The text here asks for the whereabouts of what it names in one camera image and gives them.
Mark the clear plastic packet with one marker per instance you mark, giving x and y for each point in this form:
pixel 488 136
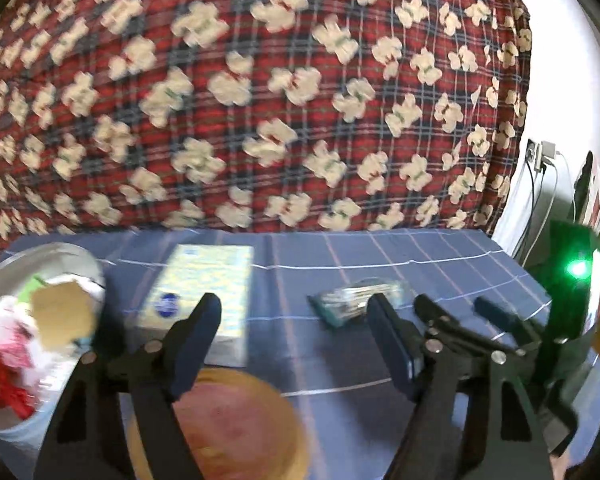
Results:
pixel 345 302

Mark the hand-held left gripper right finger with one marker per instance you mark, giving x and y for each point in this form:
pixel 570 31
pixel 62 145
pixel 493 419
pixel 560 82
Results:
pixel 395 345

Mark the red embroidered satin cloth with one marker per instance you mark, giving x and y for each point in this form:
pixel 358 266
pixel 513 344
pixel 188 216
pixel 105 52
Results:
pixel 0 385

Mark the light blue cloth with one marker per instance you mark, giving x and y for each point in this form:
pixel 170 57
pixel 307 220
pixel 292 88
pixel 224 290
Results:
pixel 82 342

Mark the white bucket with metal rim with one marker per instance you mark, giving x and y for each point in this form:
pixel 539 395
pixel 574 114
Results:
pixel 15 432

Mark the wall socket with chargers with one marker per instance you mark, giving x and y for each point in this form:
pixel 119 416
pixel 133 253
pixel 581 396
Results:
pixel 547 152

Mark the yellow roll with pink centre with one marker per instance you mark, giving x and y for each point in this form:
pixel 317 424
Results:
pixel 240 420

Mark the floral tissue box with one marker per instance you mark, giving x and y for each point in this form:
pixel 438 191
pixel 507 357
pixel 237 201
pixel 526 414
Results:
pixel 200 280

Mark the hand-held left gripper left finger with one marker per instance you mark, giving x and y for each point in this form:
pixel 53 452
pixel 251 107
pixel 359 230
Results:
pixel 195 340

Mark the bear-print red plaid cloth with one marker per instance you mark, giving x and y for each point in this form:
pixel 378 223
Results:
pixel 280 110

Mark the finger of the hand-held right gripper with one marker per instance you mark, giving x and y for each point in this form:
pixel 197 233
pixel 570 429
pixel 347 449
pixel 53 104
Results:
pixel 497 312
pixel 432 312

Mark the white and pink lace cloth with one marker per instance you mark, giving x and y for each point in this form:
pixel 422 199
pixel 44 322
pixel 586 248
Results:
pixel 5 317

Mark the blue checked bedsheet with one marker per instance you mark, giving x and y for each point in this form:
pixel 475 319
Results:
pixel 455 270

